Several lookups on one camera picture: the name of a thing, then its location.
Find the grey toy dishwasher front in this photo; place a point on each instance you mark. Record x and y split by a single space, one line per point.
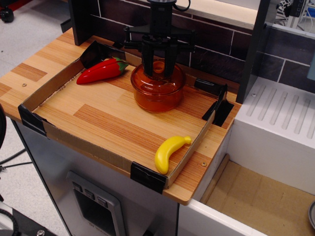
101 209

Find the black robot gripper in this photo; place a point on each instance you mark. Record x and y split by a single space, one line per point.
160 34

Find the orange transparent pot lid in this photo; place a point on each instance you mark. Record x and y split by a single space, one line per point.
138 75

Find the orange transparent toy pot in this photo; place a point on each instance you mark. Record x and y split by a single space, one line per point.
158 96

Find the dark shelf upright post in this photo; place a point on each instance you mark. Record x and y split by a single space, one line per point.
246 80

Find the red toy chili pepper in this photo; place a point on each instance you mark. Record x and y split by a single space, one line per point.
106 69

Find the yellow toy banana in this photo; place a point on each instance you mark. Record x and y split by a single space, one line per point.
166 149

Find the white toy sink unit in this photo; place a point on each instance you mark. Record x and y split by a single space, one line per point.
262 181

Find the cardboard fence with black tape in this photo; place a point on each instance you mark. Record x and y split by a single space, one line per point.
103 121

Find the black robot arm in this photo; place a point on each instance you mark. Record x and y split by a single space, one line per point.
160 35

